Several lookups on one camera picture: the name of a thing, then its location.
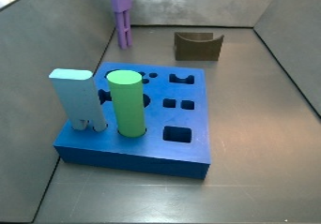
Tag purple three-prong peg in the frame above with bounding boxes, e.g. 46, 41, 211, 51
111, 0, 131, 49

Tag dark curved holder block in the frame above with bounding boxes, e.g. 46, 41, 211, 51
173, 32, 224, 61

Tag blue foam shape board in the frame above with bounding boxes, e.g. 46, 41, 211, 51
53, 62, 211, 179

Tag green cylinder peg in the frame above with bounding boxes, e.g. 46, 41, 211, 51
107, 70, 145, 138

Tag light blue two-prong peg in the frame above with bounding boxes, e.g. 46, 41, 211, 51
49, 68, 107, 132

